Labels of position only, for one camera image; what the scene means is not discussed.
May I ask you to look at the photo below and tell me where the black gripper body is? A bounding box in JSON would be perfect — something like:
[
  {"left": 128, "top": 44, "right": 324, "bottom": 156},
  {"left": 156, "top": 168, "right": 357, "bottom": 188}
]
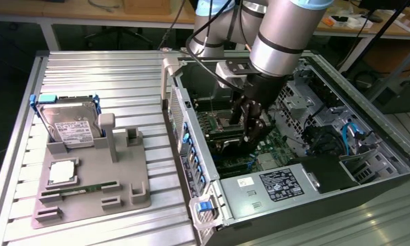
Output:
[{"left": 242, "top": 73, "right": 288, "bottom": 111}]

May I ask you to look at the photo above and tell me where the CPU socket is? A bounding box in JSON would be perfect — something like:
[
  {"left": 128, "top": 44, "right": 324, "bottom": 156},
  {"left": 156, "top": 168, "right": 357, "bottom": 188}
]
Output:
[{"left": 210, "top": 110, "right": 242, "bottom": 134}]

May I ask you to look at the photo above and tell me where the green motherboard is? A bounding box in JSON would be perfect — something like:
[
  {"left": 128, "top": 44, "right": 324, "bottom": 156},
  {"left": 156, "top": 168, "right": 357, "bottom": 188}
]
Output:
[{"left": 194, "top": 102, "right": 297, "bottom": 180}]

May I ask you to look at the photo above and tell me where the metal disk bay cage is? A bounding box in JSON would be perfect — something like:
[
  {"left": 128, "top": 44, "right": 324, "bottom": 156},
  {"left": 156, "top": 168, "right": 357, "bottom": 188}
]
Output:
[{"left": 274, "top": 80, "right": 330, "bottom": 135}]

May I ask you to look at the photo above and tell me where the black installed RAM stick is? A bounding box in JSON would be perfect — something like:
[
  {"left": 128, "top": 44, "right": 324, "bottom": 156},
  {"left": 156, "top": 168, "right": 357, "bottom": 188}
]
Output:
[{"left": 206, "top": 132, "right": 242, "bottom": 146}]

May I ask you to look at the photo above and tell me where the grey power supply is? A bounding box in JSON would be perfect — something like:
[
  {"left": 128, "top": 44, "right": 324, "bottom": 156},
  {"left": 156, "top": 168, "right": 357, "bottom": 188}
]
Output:
[{"left": 220, "top": 163, "right": 321, "bottom": 221}]

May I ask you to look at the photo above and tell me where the black plastic air shroud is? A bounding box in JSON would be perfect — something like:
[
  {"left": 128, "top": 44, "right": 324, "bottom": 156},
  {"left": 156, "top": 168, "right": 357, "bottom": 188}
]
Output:
[{"left": 289, "top": 155, "right": 361, "bottom": 195}]

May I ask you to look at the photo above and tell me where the blue case latch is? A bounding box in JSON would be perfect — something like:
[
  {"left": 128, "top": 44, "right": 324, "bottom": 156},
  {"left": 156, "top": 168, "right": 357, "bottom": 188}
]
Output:
[{"left": 194, "top": 201, "right": 213, "bottom": 213}]

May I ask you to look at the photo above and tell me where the white and black desk item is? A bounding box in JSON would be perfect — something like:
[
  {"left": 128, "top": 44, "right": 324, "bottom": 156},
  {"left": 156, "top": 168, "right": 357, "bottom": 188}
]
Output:
[{"left": 329, "top": 14, "right": 374, "bottom": 28}]

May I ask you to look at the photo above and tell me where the open black PC case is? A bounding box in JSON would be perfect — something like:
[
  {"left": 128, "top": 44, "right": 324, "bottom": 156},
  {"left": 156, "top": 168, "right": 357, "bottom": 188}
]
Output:
[{"left": 161, "top": 52, "right": 410, "bottom": 246}]

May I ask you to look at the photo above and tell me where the wooden desk with clutter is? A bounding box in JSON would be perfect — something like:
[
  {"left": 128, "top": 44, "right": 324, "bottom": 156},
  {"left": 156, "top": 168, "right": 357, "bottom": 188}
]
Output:
[{"left": 313, "top": 0, "right": 410, "bottom": 40}]

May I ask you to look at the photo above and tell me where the black slanted pole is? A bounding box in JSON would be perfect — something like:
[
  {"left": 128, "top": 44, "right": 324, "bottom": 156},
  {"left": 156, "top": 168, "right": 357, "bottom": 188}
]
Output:
[{"left": 337, "top": 0, "right": 410, "bottom": 72}]

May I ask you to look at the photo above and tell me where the grey parts rack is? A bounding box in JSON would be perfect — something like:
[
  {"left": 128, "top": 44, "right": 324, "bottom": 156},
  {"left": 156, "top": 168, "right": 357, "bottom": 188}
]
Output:
[{"left": 32, "top": 112, "right": 155, "bottom": 231}]

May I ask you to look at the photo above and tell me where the hard disk in blue caddy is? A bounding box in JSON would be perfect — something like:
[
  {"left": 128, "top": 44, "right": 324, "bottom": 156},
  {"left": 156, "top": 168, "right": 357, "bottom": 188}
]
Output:
[{"left": 28, "top": 94, "right": 101, "bottom": 151}]

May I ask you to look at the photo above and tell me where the green RAM stick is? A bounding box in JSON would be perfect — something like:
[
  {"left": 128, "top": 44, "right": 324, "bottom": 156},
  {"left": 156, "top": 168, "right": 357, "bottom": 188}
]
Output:
[{"left": 43, "top": 182, "right": 119, "bottom": 198}]

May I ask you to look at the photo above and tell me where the silver CPU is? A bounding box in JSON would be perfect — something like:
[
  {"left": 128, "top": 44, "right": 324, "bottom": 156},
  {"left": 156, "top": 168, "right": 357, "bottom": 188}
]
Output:
[{"left": 48, "top": 161, "right": 79, "bottom": 184}]

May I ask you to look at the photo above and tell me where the long wooden desk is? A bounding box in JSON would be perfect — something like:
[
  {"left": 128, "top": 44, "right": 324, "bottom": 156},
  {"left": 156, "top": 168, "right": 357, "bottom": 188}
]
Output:
[{"left": 0, "top": 0, "right": 197, "bottom": 51}]

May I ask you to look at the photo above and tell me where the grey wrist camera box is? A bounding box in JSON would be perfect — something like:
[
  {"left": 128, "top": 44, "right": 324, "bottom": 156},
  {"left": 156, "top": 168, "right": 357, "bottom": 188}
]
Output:
[{"left": 214, "top": 60, "right": 261, "bottom": 90}]

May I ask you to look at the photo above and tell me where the blue disk wire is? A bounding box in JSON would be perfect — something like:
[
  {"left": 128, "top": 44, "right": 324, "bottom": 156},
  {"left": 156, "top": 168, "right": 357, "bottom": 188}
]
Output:
[{"left": 341, "top": 122, "right": 364, "bottom": 156}]

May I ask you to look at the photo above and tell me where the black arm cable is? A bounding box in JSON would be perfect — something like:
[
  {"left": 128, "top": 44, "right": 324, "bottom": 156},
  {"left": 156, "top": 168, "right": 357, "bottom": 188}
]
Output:
[{"left": 185, "top": 0, "right": 249, "bottom": 91}]

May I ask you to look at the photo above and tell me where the grey metal frame stand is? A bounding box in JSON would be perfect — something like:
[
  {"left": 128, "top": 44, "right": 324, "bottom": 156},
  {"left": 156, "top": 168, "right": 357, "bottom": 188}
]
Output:
[{"left": 370, "top": 45, "right": 410, "bottom": 115}]

